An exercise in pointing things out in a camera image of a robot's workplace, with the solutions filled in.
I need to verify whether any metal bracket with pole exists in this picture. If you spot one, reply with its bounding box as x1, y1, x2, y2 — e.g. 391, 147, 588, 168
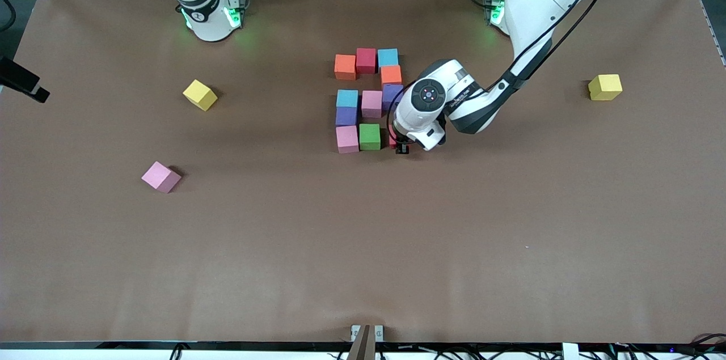
347, 324, 385, 360

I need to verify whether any green foam cube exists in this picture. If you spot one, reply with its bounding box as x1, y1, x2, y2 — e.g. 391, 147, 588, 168
359, 124, 381, 151

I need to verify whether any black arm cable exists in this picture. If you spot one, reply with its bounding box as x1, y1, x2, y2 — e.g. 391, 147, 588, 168
386, 81, 417, 148
0, 0, 16, 33

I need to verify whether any yellow foam cube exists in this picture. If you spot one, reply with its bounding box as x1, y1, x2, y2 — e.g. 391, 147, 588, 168
183, 79, 218, 112
588, 74, 623, 101

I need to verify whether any pink foam cube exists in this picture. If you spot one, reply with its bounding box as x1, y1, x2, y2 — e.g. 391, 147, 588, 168
361, 90, 383, 118
141, 162, 182, 192
336, 125, 360, 154

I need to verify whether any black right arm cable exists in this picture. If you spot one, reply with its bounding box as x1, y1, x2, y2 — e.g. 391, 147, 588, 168
0, 0, 16, 33

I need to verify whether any brown table mat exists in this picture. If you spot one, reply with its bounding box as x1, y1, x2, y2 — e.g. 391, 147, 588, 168
0, 0, 726, 344

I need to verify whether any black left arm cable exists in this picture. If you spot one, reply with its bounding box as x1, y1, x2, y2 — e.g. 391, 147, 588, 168
386, 81, 417, 148

